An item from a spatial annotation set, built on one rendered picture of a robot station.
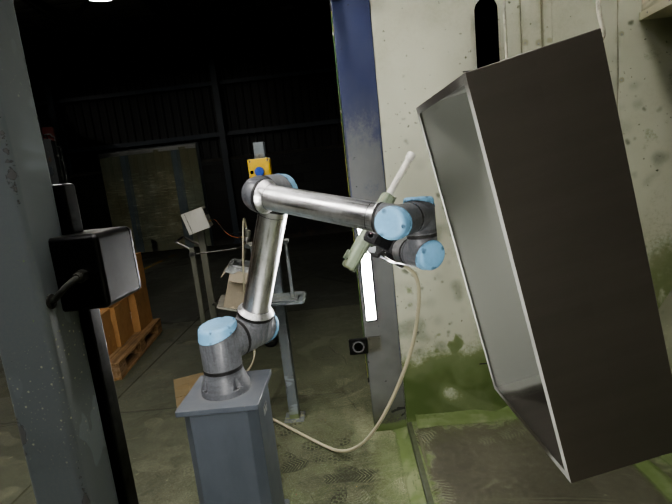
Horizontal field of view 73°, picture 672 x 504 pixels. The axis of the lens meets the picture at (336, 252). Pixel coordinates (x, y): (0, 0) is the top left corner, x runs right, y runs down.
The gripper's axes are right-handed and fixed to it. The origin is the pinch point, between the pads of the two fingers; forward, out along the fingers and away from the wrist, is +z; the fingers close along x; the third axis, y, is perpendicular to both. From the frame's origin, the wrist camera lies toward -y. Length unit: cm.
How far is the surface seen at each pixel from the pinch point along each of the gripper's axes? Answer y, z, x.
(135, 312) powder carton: -27, 320, -120
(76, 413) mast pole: -69, -99, -45
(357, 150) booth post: 1, 60, 47
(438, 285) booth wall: 71, 47, 8
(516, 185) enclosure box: 2, -55, 23
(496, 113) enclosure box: -12, -54, 36
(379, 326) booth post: 59, 60, -25
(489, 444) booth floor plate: 118, 17, -52
